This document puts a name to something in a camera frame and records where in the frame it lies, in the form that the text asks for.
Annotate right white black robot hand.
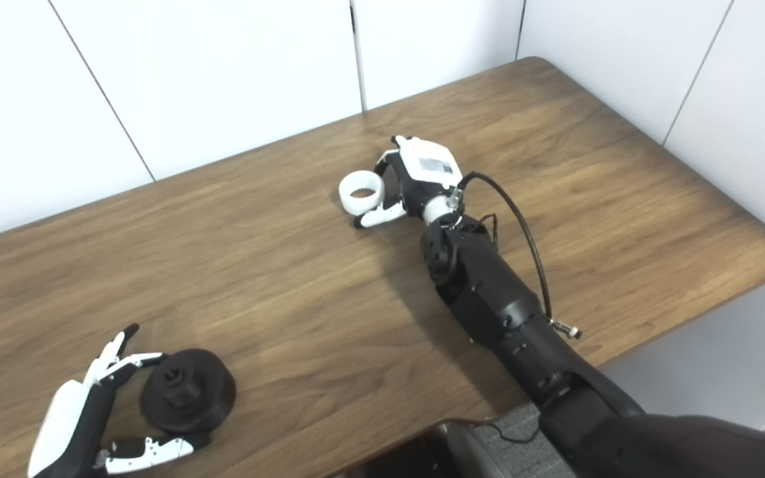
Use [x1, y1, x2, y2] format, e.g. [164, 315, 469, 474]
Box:
[354, 135, 464, 230]

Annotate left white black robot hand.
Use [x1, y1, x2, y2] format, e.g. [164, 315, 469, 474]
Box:
[27, 323, 211, 478]

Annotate white toothed plastic ring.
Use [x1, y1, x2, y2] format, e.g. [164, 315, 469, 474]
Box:
[339, 171, 386, 216]

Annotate round black plastic part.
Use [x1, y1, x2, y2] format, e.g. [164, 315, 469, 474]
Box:
[140, 349, 237, 436]

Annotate dark robot torso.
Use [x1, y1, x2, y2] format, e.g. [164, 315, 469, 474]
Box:
[336, 420, 543, 478]

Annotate thin right arm wires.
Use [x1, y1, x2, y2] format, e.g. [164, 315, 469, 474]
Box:
[452, 212, 499, 250]

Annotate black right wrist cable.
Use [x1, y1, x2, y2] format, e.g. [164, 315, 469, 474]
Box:
[456, 171, 582, 341]

